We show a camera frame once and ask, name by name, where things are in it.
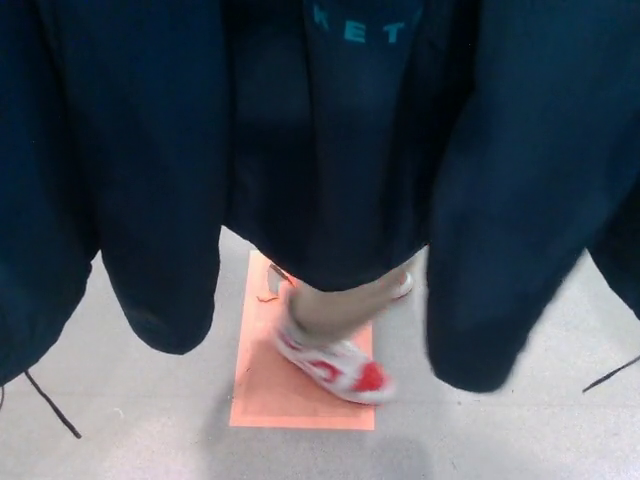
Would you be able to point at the dark navy coat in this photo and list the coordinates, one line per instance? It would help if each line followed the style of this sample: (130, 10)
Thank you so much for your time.
(125, 150)

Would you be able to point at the person's beige trousers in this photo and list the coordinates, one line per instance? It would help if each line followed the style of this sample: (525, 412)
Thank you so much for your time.
(345, 310)

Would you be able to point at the person's left red white sneaker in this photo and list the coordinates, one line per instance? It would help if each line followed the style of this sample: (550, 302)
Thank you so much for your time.
(406, 286)

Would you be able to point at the person's red white sneaker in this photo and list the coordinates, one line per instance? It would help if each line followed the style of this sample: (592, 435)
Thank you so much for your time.
(345, 372)
(406, 286)

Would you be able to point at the person's right red white sneaker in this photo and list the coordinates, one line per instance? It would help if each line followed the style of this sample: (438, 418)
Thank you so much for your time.
(345, 372)

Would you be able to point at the orange rectangular floor marking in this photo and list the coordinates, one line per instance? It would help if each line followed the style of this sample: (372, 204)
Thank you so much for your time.
(270, 380)

